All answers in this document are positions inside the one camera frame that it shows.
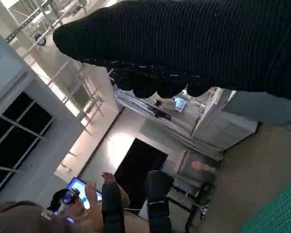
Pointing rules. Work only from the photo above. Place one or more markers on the VR headset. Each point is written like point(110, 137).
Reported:
point(68, 197)

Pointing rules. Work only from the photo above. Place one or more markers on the blue lit tablet screen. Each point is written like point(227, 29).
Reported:
point(78, 183)

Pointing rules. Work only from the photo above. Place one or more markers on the person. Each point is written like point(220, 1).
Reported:
point(82, 216)

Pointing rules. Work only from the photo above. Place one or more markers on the white metal rack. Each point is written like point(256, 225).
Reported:
point(87, 97)

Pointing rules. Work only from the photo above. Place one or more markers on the black wall panel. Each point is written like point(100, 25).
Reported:
point(140, 165)

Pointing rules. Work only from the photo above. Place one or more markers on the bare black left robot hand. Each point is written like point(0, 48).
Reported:
point(158, 189)

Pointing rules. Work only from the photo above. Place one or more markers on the dark window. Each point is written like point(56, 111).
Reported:
point(14, 136)

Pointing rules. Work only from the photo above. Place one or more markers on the white wheeled vented unit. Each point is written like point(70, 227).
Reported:
point(223, 131)

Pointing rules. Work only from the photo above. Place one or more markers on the blue white ceiling device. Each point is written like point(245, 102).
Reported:
point(40, 40)

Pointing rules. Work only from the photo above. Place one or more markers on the green cutting mat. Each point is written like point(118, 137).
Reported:
point(281, 213)

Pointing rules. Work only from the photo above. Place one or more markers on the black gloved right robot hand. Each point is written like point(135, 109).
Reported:
point(184, 43)

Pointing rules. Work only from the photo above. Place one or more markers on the small lit monitor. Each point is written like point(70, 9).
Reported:
point(180, 104)

